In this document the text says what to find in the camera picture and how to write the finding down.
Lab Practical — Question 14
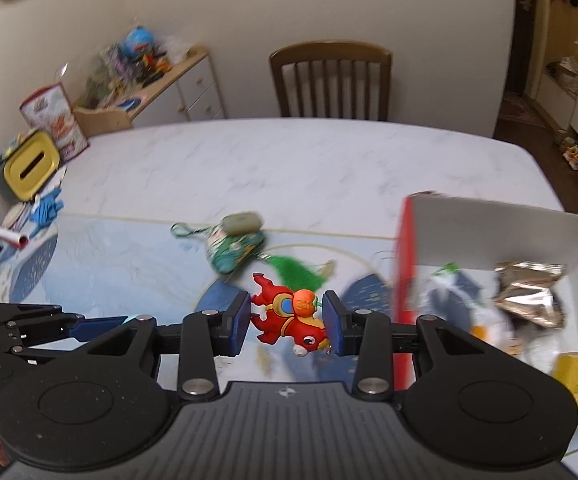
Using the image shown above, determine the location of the red horse toy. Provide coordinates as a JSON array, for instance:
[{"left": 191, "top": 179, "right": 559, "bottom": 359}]
[{"left": 250, "top": 273, "right": 329, "bottom": 358}]

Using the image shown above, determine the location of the green patterned pouch with tassel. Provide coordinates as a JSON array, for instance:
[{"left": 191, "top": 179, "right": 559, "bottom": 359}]
[{"left": 170, "top": 222, "right": 336, "bottom": 292}]

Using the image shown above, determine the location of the white plastic snack bag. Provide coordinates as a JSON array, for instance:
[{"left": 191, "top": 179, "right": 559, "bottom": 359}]
[{"left": 416, "top": 263, "right": 515, "bottom": 353}]

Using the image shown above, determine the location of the silver foil packet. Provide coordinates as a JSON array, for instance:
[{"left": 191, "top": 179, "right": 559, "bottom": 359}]
[{"left": 493, "top": 261, "right": 566, "bottom": 330}]

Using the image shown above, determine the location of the yellow small box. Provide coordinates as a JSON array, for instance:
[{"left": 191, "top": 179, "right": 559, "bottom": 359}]
[{"left": 552, "top": 352, "right": 578, "bottom": 404}]

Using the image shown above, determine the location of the blue patterned table mat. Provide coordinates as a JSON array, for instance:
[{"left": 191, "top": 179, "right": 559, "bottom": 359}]
[{"left": 0, "top": 211, "right": 578, "bottom": 461}]

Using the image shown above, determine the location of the white red tube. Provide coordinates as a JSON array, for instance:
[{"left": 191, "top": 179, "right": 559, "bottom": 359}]
[{"left": 0, "top": 226, "right": 28, "bottom": 249}]

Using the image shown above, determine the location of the red cardboard box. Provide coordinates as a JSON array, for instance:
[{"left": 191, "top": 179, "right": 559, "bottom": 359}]
[{"left": 391, "top": 192, "right": 578, "bottom": 418}]

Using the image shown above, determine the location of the yellow tissue box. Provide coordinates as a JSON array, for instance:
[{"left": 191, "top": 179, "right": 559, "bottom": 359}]
[{"left": 0, "top": 129, "right": 61, "bottom": 203}]

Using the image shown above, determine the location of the light wooden chair back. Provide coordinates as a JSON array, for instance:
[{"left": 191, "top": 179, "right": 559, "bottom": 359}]
[{"left": 73, "top": 107, "right": 132, "bottom": 139}]

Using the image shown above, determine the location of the red white snack bag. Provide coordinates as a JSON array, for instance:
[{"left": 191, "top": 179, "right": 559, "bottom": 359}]
[{"left": 19, "top": 82, "right": 88, "bottom": 162}]

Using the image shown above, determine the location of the white sideboard cabinet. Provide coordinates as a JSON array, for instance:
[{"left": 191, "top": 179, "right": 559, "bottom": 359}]
[{"left": 107, "top": 46, "right": 226, "bottom": 128}]

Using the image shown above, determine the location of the brown wooden chair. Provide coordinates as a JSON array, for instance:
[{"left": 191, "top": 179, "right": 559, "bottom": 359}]
[{"left": 268, "top": 40, "right": 392, "bottom": 122}]

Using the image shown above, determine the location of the blue globe toy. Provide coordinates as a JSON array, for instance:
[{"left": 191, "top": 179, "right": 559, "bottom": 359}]
[{"left": 120, "top": 26, "right": 155, "bottom": 60}]

